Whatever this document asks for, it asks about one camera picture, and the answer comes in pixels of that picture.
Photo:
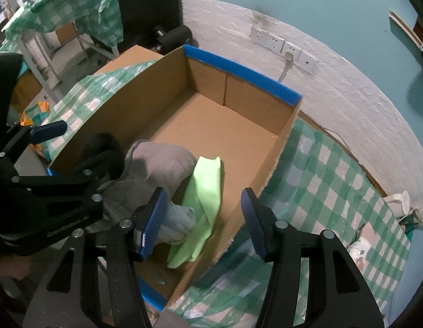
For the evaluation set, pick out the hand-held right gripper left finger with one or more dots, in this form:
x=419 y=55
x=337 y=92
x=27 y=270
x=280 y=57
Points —
x=153 y=225

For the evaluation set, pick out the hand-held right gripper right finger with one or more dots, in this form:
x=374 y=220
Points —
x=254 y=225

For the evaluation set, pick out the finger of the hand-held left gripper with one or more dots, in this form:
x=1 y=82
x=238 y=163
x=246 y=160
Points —
x=49 y=131
x=78 y=181

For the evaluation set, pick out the small light grey sock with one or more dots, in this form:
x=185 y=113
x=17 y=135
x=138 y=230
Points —
x=181 y=217

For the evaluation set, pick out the black sock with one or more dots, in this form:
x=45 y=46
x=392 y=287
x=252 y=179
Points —
x=100 y=141

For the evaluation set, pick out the light green cloth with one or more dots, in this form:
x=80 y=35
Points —
x=202 y=191

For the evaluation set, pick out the long grey sock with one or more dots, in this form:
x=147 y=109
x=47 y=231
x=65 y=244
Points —
x=156 y=164

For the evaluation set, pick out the cardboard box with blue tape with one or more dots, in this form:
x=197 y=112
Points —
x=225 y=133

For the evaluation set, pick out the person's left hand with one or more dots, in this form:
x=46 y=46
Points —
x=8 y=267

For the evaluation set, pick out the orange patterned bag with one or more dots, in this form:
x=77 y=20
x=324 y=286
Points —
x=33 y=111

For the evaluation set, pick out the green checked tablecloth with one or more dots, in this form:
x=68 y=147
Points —
x=317 y=184

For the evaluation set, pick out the pink white patterned sock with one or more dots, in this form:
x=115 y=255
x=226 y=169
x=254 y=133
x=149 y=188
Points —
x=361 y=246

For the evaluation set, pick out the flat cardboard sheet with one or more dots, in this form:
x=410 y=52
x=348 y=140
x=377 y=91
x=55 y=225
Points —
x=136 y=56

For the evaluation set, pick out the green checked side table cloth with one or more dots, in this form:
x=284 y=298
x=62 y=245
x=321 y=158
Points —
x=74 y=10

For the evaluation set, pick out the white kettle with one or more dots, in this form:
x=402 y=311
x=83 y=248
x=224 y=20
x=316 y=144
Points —
x=401 y=202

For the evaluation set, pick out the black roller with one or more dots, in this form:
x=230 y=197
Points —
x=175 y=37

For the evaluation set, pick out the black hanging cloth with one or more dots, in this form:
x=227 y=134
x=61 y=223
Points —
x=146 y=0

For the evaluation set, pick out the wooden strip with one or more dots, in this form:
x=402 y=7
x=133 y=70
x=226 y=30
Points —
x=404 y=27

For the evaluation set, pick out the white table frame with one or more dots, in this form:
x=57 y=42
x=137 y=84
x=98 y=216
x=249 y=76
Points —
x=83 y=42

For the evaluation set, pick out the white wall socket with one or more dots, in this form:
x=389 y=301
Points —
x=275 y=42
x=308 y=63
x=258 y=34
x=295 y=48

